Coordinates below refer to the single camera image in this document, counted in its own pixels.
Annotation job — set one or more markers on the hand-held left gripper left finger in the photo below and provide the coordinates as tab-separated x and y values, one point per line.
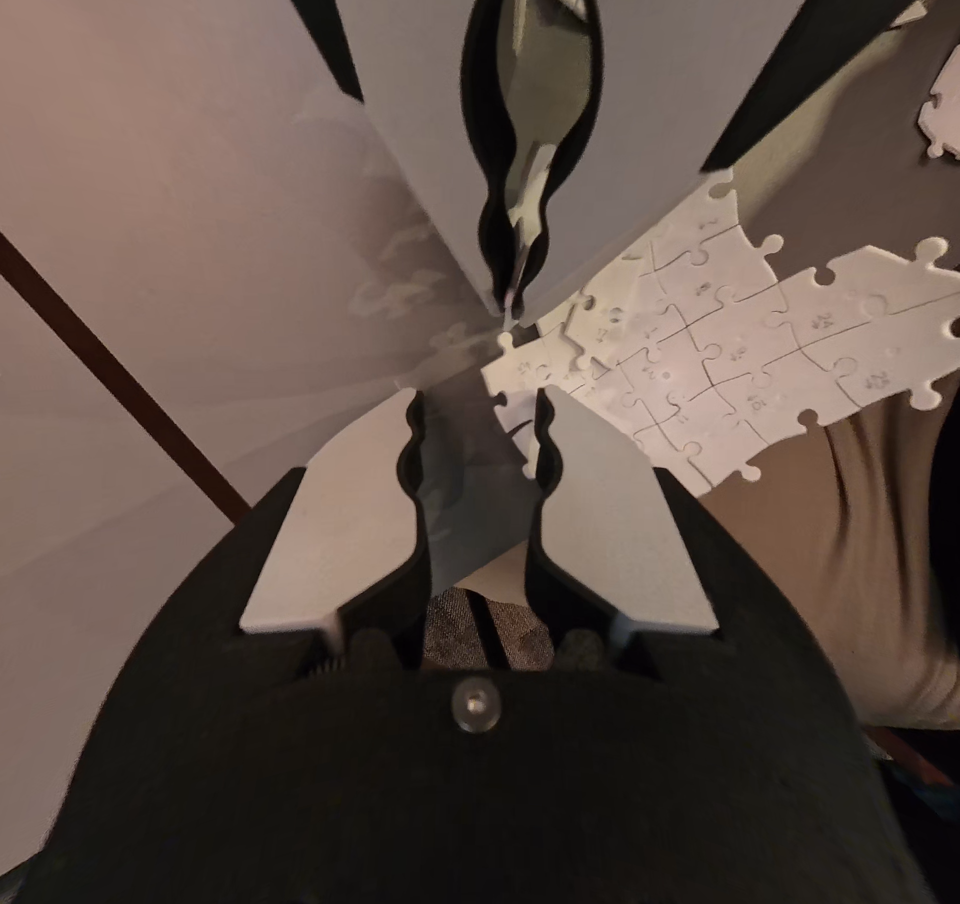
330	544

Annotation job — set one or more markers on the wooden-edged white table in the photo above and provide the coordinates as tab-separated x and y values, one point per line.
75	469

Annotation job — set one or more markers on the white puzzle pieces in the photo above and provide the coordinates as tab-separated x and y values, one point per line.
941	109

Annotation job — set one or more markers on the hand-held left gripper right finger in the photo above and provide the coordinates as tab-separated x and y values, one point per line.
622	544

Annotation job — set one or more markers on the person's tan trouser leg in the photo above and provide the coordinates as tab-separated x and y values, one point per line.
862	581

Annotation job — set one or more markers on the partly built white puzzle ball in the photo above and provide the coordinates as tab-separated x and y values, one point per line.
750	349

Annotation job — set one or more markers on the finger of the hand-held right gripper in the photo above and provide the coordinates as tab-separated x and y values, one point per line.
660	94
420	94

